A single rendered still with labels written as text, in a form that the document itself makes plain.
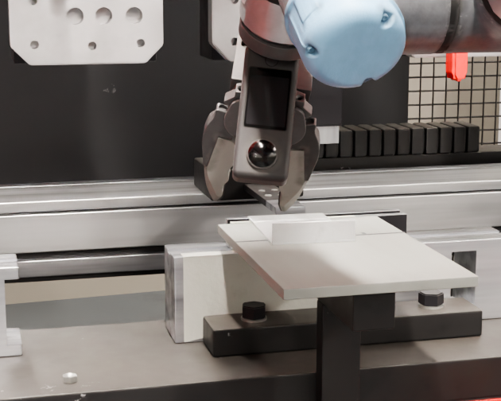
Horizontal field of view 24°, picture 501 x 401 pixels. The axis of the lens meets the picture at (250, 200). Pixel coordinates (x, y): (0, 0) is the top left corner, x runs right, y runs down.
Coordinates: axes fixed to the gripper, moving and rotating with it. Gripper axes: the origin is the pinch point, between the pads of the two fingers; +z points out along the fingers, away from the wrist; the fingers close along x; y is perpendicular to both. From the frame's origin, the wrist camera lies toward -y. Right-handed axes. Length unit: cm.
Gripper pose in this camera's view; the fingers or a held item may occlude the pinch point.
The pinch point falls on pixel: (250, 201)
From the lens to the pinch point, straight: 109.2
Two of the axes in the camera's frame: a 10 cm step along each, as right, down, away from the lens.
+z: -1.3, 6.7, 7.3
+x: -9.9, -1.5, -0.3
